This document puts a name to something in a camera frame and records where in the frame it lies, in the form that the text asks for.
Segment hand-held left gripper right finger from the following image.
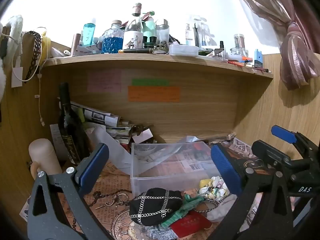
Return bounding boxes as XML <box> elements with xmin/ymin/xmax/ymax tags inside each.
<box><xmin>211</xmin><ymin>144</ymin><xmax>294</xmax><ymax>240</ymax></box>

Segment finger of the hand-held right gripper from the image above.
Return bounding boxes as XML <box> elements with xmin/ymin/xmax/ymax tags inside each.
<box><xmin>251</xmin><ymin>140</ymin><xmax>293</xmax><ymax>173</ymax></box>
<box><xmin>271</xmin><ymin>125</ymin><xmax>320</xmax><ymax>153</ymax></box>

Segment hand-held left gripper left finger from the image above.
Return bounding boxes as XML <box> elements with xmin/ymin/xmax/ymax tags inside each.
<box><xmin>27</xmin><ymin>143</ymin><xmax>110</xmax><ymax>240</ymax></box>

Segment floral yellow white cloth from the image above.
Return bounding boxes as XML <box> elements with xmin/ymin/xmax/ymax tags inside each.
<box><xmin>199</xmin><ymin>176</ymin><xmax>230</xmax><ymax>201</ymax></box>

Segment clear plastic storage box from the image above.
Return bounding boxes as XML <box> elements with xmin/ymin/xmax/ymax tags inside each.
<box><xmin>130</xmin><ymin>141</ymin><xmax>225</xmax><ymax>200</ymax></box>

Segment black chain-print cloth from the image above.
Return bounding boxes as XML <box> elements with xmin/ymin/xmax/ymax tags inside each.
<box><xmin>129</xmin><ymin>187</ymin><xmax>183</xmax><ymax>227</ymax></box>

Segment white paper sheet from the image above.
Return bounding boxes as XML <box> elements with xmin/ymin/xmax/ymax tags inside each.
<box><xmin>91</xmin><ymin>125</ymin><xmax>133</xmax><ymax>176</ymax></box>

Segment vintage print table mat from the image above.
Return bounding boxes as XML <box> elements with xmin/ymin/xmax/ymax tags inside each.
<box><xmin>20</xmin><ymin>139</ymin><xmax>265</xmax><ymax>240</ymax></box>

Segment dark wine bottle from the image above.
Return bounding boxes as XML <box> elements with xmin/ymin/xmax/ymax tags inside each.
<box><xmin>58</xmin><ymin>82</ymin><xmax>91</xmax><ymax>166</ymax></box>

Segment stack of papers and magazines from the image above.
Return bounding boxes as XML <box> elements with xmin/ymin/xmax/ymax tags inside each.
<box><xmin>70</xmin><ymin>101</ymin><xmax>137</xmax><ymax>145</ymax></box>

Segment clear plastic film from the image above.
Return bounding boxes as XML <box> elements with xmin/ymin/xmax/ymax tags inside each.
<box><xmin>155</xmin><ymin>135</ymin><xmax>209</xmax><ymax>160</ymax></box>

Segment cream insulated cup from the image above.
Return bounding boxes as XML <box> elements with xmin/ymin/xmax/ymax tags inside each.
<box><xmin>28</xmin><ymin>138</ymin><xmax>63</xmax><ymax>181</ymax></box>

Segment small white card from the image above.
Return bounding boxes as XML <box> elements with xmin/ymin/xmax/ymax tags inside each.
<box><xmin>132</xmin><ymin>128</ymin><xmax>154</xmax><ymax>144</ymax></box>

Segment green lace band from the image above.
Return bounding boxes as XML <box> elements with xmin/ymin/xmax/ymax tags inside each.
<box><xmin>161</xmin><ymin>194</ymin><xmax>208</xmax><ymax>228</ymax></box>

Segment wooden shelf unit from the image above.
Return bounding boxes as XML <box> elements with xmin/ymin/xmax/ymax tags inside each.
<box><xmin>0</xmin><ymin>31</ymin><xmax>320</xmax><ymax>240</ymax></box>

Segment red pouch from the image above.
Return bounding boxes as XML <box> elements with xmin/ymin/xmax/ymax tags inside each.
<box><xmin>170</xmin><ymin>210</ymin><xmax>212</xmax><ymax>238</ymax></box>

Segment blue plastic holder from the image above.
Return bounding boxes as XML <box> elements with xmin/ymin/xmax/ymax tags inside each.
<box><xmin>254</xmin><ymin>49</ymin><xmax>264</xmax><ymax>68</ymax></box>

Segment pink striped curtain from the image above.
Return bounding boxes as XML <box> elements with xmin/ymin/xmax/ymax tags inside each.
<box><xmin>228</xmin><ymin>0</ymin><xmax>320</xmax><ymax>91</ymax></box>

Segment pink sticky note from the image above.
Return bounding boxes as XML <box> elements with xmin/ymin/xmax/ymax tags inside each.
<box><xmin>87</xmin><ymin>70</ymin><xmax>122</xmax><ymax>93</ymax></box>

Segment grey speckled knit cloth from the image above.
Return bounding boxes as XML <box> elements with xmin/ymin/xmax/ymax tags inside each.
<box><xmin>147</xmin><ymin>225</ymin><xmax>179</xmax><ymax>240</ymax></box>

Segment orange sticky note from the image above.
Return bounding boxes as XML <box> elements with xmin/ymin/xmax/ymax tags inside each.
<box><xmin>128</xmin><ymin>85</ymin><xmax>181</xmax><ymax>103</ymax></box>

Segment green sticky note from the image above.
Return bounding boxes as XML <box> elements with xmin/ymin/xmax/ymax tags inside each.
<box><xmin>131</xmin><ymin>78</ymin><xmax>170</xmax><ymax>86</ymax></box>

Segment glass jar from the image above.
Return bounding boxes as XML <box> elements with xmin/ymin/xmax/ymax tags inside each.
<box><xmin>230</xmin><ymin>33</ymin><xmax>247</xmax><ymax>56</ymax></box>

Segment black pen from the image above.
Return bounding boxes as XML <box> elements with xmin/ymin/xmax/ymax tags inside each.
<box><xmin>118</xmin><ymin>48</ymin><xmax>154</xmax><ymax>54</ymax></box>

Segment rose gold tube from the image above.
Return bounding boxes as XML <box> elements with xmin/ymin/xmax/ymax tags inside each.
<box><xmin>70</xmin><ymin>33</ymin><xmax>81</xmax><ymax>57</ymax></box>

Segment small clear lidded box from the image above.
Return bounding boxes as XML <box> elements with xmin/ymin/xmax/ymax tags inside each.
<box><xmin>169</xmin><ymin>44</ymin><xmax>199</xmax><ymax>56</ymax></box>

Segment round glass bottle blue contents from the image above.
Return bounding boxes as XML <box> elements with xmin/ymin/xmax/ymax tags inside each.
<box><xmin>102</xmin><ymin>20</ymin><xmax>125</xmax><ymax>54</ymax></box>

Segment black lace headband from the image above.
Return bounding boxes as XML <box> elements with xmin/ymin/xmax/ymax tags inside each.
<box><xmin>23</xmin><ymin>30</ymin><xmax>43</xmax><ymax>81</ymax></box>

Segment yellow band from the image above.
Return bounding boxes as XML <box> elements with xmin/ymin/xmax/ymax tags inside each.
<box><xmin>41</xmin><ymin>31</ymin><xmax>51</xmax><ymax>61</ymax></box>

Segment teal liquid bottle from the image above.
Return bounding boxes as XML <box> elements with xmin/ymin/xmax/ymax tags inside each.
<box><xmin>83</xmin><ymin>18</ymin><xmax>97</xmax><ymax>47</ymax></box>

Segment clear brush packaging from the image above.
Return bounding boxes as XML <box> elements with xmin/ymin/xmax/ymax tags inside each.
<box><xmin>185</xmin><ymin>15</ymin><xmax>210</xmax><ymax>47</ymax></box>

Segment black ink bottles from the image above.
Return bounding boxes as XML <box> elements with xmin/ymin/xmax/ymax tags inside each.
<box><xmin>143</xmin><ymin>36</ymin><xmax>158</xmax><ymax>49</ymax></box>

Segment tall clear labelled bottle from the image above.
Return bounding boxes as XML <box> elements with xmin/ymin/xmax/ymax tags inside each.
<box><xmin>122</xmin><ymin>3</ymin><xmax>145</xmax><ymax>51</ymax></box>

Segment mint green pump bottle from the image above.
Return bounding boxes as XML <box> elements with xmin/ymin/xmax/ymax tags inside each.
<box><xmin>142</xmin><ymin>11</ymin><xmax>156</xmax><ymax>44</ymax></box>

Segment clear glass bottle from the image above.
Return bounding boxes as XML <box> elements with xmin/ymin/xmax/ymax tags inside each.
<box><xmin>155</xmin><ymin>19</ymin><xmax>170</xmax><ymax>46</ymax></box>

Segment white fluffy headband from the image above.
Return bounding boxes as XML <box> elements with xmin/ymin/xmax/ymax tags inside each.
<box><xmin>0</xmin><ymin>14</ymin><xmax>25</xmax><ymax>102</ymax></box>

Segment white charger cable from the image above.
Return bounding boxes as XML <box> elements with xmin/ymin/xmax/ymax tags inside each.
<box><xmin>0</xmin><ymin>27</ymin><xmax>48</xmax><ymax>128</ymax></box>

